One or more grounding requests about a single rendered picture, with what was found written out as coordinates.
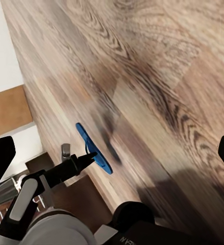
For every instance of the table lamp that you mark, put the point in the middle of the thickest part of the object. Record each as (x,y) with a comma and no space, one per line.
(10,189)

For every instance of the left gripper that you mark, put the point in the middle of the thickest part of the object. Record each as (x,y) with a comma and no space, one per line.
(74,165)

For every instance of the sliding door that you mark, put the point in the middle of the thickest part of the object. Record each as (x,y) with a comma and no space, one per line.
(14,109)

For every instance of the fixed window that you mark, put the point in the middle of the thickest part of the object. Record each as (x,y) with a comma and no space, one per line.
(38,199)

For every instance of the sandal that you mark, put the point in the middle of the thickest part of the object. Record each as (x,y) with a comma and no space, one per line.
(90,147)

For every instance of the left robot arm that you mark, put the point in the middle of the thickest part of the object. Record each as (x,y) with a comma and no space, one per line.
(22,209)

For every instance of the nightstand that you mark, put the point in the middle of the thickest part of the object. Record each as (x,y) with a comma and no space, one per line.
(45,162)

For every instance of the bed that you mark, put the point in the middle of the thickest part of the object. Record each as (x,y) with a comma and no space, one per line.
(83,200)

